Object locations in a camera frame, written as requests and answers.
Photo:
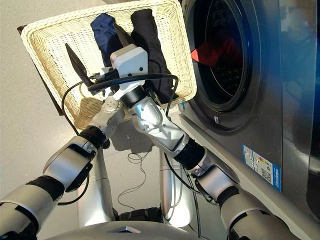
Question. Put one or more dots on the blue cloth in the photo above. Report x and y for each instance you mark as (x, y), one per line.
(105, 35)

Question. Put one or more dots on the black cloth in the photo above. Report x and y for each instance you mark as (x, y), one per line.
(147, 30)

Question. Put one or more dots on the red cloth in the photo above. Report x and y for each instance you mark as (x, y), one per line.
(215, 52)

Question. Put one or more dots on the pale woven basket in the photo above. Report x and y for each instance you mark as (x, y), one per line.
(50, 50)

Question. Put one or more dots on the grey washing machine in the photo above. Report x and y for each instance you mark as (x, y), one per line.
(275, 75)

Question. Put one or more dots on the small blue sticker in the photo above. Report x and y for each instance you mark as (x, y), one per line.
(182, 106)

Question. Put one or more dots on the silver robot leg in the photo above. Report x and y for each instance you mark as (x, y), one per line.
(175, 195)
(97, 190)

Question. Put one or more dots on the silver robot torso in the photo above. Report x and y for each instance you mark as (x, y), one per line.
(125, 232)

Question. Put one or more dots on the blue energy label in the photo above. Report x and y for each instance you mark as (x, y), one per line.
(262, 167)

